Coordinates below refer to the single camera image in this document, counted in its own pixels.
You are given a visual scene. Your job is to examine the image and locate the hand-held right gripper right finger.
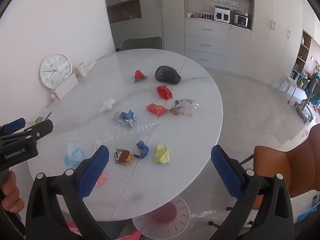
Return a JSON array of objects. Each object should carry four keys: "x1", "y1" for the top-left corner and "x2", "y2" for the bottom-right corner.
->
[{"x1": 211, "y1": 144, "x2": 294, "y2": 240}]

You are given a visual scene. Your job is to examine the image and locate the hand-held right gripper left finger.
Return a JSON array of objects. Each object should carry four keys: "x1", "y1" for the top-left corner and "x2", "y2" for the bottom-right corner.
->
[{"x1": 25, "y1": 145, "x2": 110, "y2": 240}]

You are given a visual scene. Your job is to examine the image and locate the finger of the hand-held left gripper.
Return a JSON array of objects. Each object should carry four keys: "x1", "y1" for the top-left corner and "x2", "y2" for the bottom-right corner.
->
[
  {"x1": 0, "y1": 117, "x2": 26, "y2": 137},
  {"x1": 0, "y1": 119, "x2": 54, "y2": 143}
]

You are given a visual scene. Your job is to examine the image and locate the pink paper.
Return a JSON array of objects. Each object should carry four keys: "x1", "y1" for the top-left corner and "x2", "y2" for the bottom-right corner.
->
[{"x1": 95, "y1": 171, "x2": 108, "y2": 186}]

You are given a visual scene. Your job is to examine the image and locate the blue face mask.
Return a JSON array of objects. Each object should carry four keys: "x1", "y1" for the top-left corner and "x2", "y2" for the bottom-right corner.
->
[{"x1": 64, "y1": 138, "x2": 97, "y2": 167}]

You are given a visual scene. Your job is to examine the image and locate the brown orange wrapper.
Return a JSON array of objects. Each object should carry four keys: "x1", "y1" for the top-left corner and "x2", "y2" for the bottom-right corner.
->
[{"x1": 114, "y1": 148, "x2": 134, "y2": 165}]

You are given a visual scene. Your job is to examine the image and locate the blue paper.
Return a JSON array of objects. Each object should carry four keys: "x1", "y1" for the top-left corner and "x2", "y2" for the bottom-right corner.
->
[{"x1": 134, "y1": 140, "x2": 149, "y2": 159}]

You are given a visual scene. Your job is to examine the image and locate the blue white carton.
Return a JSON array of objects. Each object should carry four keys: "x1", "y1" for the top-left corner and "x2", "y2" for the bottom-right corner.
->
[{"x1": 114, "y1": 109, "x2": 138, "y2": 128}]

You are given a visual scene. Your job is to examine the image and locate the crushed clear plastic bottle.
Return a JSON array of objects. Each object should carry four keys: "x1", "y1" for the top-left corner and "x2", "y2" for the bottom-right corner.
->
[{"x1": 96, "y1": 120, "x2": 160, "y2": 145}]

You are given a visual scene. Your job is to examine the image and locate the white tissue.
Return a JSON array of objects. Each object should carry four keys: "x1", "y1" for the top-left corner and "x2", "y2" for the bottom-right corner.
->
[{"x1": 99, "y1": 98, "x2": 116, "y2": 113}]

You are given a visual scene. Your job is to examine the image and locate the yellow paper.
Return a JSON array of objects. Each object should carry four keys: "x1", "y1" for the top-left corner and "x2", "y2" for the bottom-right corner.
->
[{"x1": 153, "y1": 144, "x2": 170, "y2": 165}]

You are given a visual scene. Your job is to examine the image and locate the clear plastic package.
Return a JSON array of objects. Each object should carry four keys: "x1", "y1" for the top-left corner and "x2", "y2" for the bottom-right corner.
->
[{"x1": 178, "y1": 98, "x2": 200, "y2": 117}]

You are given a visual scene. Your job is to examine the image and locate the white round waste bin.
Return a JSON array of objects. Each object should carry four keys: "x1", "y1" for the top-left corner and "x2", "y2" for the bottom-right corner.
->
[{"x1": 132, "y1": 195, "x2": 191, "y2": 240}]

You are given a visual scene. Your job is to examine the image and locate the brown foil wrapper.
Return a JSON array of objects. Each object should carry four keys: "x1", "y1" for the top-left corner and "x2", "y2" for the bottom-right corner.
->
[{"x1": 168, "y1": 100, "x2": 184, "y2": 115}]

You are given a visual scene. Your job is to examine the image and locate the orange snack packet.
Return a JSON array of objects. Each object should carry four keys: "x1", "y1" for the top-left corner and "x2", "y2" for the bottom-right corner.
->
[{"x1": 146, "y1": 103, "x2": 168, "y2": 116}]

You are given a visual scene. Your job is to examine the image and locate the round red paper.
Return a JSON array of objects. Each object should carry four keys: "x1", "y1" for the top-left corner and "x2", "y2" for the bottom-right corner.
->
[{"x1": 156, "y1": 85, "x2": 173, "y2": 99}]

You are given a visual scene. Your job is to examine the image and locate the pointed red paper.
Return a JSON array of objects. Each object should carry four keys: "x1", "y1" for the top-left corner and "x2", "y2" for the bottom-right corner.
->
[{"x1": 134, "y1": 70, "x2": 148, "y2": 83}]

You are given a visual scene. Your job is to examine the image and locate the person's left hand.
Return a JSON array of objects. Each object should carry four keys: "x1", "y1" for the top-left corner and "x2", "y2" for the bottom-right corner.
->
[{"x1": 1, "y1": 171, "x2": 26, "y2": 213}]

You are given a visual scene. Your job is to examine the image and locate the white paper sheet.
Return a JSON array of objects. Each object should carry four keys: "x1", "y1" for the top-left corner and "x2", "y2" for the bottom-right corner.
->
[{"x1": 26, "y1": 106, "x2": 54, "y2": 128}]

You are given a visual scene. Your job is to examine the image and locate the white card box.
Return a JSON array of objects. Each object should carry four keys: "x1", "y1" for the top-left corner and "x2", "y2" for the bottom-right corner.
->
[{"x1": 54, "y1": 74, "x2": 79, "y2": 100}]

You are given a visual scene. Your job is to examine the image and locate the orange leather office chair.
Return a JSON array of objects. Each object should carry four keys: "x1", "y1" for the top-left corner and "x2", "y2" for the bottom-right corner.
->
[{"x1": 209, "y1": 124, "x2": 320, "y2": 227}]

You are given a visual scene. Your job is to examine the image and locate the pink cloth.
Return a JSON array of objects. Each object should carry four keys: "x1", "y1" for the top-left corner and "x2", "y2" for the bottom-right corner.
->
[
  {"x1": 66, "y1": 221, "x2": 83, "y2": 237},
  {"x1": 120, "y1": 230, "x2": 142, "y2": 240}
]

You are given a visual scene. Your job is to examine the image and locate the white mug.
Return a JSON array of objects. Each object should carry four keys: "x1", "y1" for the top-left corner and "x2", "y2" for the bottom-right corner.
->
[{"x1": 74, "y1": 62, "x2": 90, "y2": 78}]

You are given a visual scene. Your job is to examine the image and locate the grey wheeled stand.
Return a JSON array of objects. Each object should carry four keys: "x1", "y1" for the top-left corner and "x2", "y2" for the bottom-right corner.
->
[{"x1": 294, "y1": 97, "x2": 316, "y2": 124}]

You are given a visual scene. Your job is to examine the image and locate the white stool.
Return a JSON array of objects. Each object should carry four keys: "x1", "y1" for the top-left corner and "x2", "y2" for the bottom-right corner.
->
[{"x1": 277, "y1": 76, "x2": 298, "y2": 100}]

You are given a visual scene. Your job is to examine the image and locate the kitchen unit with drawers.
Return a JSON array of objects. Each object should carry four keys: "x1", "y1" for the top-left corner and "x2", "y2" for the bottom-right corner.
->
[{"x1": 184, "y1": 0, "x2": 255, "y2": 72}]

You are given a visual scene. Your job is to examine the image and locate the grey chair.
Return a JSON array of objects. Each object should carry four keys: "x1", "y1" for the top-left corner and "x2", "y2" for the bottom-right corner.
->
[{"x1": 119, "y1": 37, "x2": 163, "y2": 52}]

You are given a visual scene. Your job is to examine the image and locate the open bookshelf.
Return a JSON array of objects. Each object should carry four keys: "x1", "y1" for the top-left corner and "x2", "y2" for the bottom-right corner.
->
[{"x1": 290, "y1": 29, "x2": 313, "y2": 89}]

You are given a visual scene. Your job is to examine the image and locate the tall white wardrobe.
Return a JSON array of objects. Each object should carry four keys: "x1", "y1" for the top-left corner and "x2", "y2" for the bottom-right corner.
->
[{"x1": 247, "y1": 0, "x2": 304, "y2": 88}]

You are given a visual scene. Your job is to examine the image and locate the silver toaster oven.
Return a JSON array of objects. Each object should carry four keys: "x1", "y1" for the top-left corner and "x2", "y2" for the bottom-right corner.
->
[{"x1": 231, "y1": 10, "x2": 249, "y2": 28}]

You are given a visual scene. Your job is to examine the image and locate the white countertop oven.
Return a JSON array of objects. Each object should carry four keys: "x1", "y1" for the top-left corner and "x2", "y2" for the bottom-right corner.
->
[{"x1": 214, "y1": 6, "x2": 231, "y2": 23}]

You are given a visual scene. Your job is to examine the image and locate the tall cabinet with niche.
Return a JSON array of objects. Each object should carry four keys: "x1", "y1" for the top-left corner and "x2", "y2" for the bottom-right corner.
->
[{"x1": 102, "y1": 0, "x2": 185, "y2": 53}]

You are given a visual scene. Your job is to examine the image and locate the round white wall clock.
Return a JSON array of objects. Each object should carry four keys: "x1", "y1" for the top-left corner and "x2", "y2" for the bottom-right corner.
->
[{"x1": 40, "y1": 53, "x2": 73, "y2": 89}]

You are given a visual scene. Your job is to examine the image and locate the white wall power strip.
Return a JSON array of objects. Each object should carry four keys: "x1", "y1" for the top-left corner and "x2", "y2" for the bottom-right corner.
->
[{"x1": 213, "y1": 0, "x2": 240, "y2": 7}]

